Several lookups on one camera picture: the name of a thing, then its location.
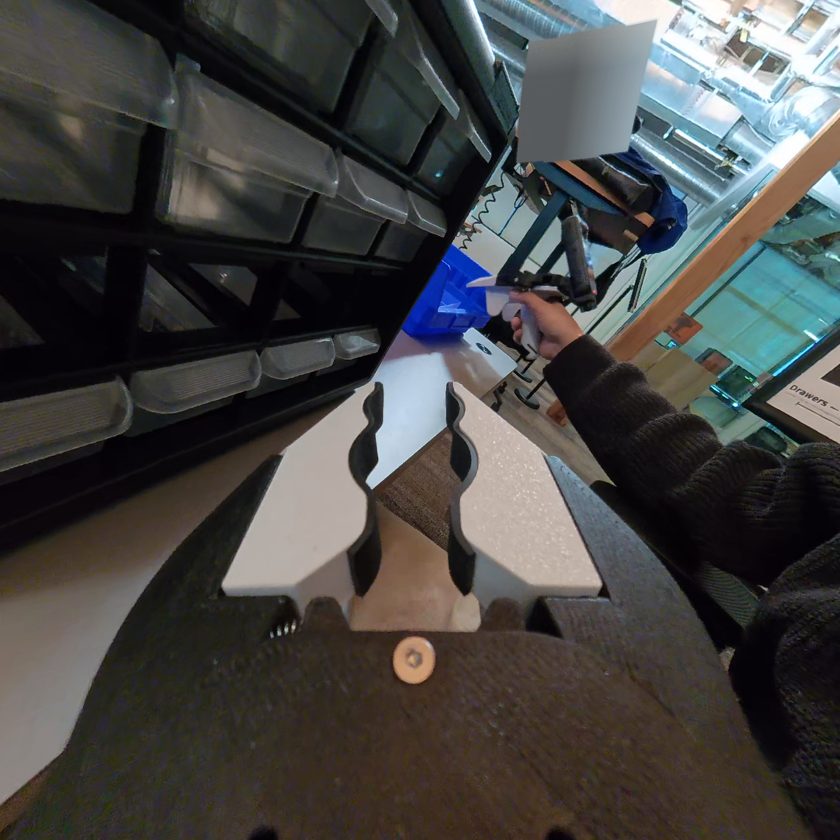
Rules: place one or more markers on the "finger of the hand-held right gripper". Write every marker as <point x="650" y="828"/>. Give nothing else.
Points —
<point x="489" y="282"/>
<point x="504" y="303"/>

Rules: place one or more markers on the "blue plastic bin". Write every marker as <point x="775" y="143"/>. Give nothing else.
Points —
<point x="453" y="275"/>

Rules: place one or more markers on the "blue metal workbench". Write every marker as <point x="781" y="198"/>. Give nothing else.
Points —
<point x="544" y="216"/>

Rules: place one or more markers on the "silver ventilation duct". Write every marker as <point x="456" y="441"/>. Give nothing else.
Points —
<point x="689" y="167"/>

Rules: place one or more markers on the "blue jacket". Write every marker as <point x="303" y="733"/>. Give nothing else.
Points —
<point x="669" y="216"/>

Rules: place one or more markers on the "framed instruction sign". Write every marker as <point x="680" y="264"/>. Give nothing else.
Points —
<point x="807" y="394"/>

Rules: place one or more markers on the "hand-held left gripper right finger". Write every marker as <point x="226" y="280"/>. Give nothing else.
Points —
<point x="525" y="525"/>

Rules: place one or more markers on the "set of clear cabinet drawers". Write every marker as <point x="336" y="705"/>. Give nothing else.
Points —
<point x="243" y="131"/>

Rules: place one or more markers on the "person's right hand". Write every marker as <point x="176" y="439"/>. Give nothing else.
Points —
<point x="558" y="328"/>

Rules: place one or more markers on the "black drawer cabinet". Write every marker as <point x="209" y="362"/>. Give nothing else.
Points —
<point x="98" y="499"/>

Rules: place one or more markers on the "grey desk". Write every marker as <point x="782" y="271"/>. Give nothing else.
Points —
<point x="65" y="623"/>

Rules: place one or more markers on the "person's right forearm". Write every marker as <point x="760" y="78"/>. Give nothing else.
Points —
<point x="623" y="420"/>

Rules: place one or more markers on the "wooden post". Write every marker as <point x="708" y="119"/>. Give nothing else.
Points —
<point x="722" y="243"/>

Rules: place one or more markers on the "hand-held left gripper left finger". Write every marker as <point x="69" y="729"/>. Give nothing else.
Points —
<point x="295" y="525"/>

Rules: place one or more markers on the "person's black sweater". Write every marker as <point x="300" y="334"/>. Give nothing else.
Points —
<point x="800" y="656"/>

